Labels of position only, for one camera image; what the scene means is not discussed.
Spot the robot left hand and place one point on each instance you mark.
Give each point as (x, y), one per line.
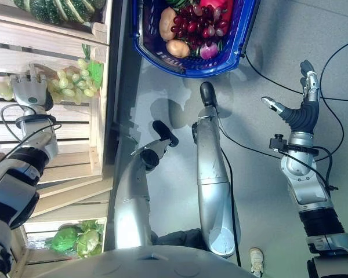
(30, 91)

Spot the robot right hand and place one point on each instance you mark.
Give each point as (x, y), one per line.
(303, 116)

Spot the large green grape bunch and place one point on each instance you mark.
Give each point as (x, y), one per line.
(71, 84)

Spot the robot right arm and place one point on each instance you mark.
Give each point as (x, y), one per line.
(307, 179)

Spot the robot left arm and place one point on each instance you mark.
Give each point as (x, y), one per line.
(14, 185)

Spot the blue plastic shopping basket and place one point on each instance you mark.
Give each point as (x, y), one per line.
(240, 34)

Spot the small green grape bunch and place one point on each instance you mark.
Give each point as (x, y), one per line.
(1, 89)

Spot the wooden crate with squash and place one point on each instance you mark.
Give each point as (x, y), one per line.
(46, 32)

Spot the wooden crate with grapes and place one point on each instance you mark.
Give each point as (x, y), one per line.
(72, 139)

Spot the green striped squash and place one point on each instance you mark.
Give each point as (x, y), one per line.
(58, 10)

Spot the red onion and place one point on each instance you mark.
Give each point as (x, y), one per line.
(208, 51)

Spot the red bell pepper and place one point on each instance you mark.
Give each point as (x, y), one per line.
(220, 5)

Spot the wooden crate with cabbages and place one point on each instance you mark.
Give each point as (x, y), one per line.
(34, 228)

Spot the red grape bunch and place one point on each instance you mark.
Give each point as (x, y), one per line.
(195, 26)

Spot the round brown potato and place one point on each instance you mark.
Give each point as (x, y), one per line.
(177, 48)

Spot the robot left leg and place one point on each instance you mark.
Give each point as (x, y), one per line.
(133, 197)

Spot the person's white shoe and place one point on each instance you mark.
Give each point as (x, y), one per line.
(256, 260)

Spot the long brown potato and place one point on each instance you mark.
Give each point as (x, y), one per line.
(166, 23)

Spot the pale green cabbage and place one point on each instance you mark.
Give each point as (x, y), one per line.
(88, 241)

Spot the dark green striped vegetable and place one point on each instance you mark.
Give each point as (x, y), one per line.
(177, 2)

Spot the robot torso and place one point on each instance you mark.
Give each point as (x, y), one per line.
(150, 262)

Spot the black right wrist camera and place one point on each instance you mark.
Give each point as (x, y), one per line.
(277, 142)

